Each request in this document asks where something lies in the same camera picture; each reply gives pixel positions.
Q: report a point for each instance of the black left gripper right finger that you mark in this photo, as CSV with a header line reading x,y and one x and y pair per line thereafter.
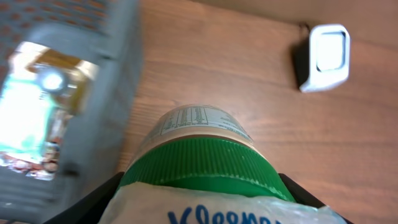
x,y
295,193

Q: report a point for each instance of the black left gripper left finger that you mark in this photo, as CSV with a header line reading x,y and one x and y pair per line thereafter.
x,y
89,209

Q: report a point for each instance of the small Kleenex tissue pack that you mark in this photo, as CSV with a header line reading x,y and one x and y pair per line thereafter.
x,y
145,203

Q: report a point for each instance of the green lid jar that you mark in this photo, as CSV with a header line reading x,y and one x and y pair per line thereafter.
x,y
202,147

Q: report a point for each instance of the white barcode scanner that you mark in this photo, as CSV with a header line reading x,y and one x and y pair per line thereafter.
x,y
321,61

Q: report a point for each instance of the teal tissue pack in basket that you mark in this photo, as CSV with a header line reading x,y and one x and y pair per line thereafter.
x,y
25,114

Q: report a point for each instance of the clear bottle with silver cap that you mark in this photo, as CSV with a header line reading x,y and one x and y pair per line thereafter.
x,y
67,88

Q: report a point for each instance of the brown snack packet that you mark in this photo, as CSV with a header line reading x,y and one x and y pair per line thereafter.
x,y
29,57

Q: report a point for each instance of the grey plastic mesh basket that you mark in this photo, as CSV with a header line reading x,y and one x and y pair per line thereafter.
x,y
81,151

